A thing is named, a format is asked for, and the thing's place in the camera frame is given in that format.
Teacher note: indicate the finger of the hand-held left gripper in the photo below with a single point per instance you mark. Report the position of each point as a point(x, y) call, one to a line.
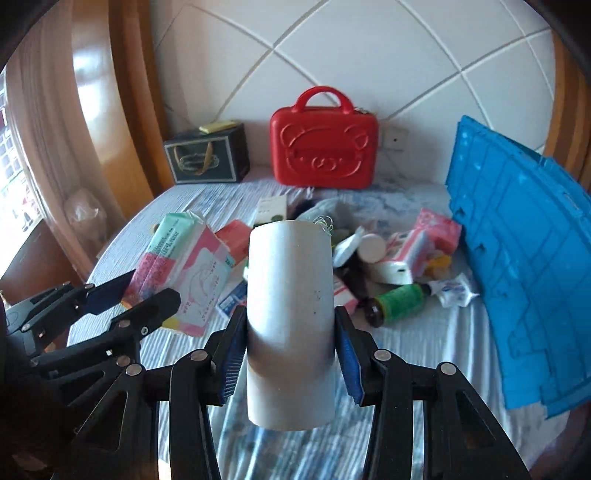
point(108, 293)
point(157, 307)

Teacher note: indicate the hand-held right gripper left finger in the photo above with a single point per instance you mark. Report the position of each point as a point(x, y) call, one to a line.
point(233, 355)

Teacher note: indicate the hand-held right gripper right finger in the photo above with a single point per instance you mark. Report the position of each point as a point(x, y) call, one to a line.
point(348, 360)

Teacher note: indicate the white plastic pipe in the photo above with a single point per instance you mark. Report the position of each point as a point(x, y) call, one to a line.
point(291, 323)

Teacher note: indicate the blue plastic crate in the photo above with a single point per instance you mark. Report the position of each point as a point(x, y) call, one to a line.
point(508, 230)

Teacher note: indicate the pink green tissue pack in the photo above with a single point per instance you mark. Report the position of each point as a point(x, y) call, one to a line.
point(184, 267)

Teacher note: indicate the blue white medicine box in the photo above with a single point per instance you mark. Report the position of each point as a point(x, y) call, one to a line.
point(233, 297)

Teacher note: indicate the red white small box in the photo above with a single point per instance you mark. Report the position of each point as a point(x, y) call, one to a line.
point(345, 295)

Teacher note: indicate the brown bottle green label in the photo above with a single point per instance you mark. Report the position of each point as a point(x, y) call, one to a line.
point(399, 300)

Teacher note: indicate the clear plastic bag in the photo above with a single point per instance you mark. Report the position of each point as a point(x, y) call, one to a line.
point(85, 212)

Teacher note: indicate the floral bed sheet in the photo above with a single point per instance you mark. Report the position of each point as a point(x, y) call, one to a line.
point(438, 350)

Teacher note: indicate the red pink packet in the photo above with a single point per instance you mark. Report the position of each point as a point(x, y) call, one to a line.
point(235, 237)

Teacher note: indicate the white squeeze tube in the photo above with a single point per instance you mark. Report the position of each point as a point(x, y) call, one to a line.
point(347, 247)

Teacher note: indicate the white red tissue packet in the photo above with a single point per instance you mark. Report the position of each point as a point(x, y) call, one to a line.
point(399, 258)

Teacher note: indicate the white pill bottle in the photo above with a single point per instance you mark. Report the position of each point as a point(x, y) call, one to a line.
point(371, 248)

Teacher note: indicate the white blue sachet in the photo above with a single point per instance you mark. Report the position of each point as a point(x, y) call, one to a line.
point(455, 288)

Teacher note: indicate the small yellow item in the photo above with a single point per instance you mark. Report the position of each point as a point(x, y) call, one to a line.
point(438, 264)

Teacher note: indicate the window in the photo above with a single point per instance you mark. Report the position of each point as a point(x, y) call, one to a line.
point(14, 184)

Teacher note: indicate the grey cloth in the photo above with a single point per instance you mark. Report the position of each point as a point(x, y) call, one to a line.
point(337, 212)

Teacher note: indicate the white green carton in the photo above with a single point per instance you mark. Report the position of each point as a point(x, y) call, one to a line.
point(271, 210)

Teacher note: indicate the black gift box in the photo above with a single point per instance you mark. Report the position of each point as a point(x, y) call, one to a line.
point(207, 157)

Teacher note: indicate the wooden side panel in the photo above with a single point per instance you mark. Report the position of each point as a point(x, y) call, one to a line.
point(60, 115)

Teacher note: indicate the yellow flat packet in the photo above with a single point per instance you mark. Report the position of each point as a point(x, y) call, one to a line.
point(217, 127)

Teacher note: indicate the red bear suitcase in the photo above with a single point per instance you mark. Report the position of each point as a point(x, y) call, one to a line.
point(323, 147)

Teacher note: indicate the white padded headboard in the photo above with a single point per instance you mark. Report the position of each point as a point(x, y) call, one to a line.
point(369, 55)

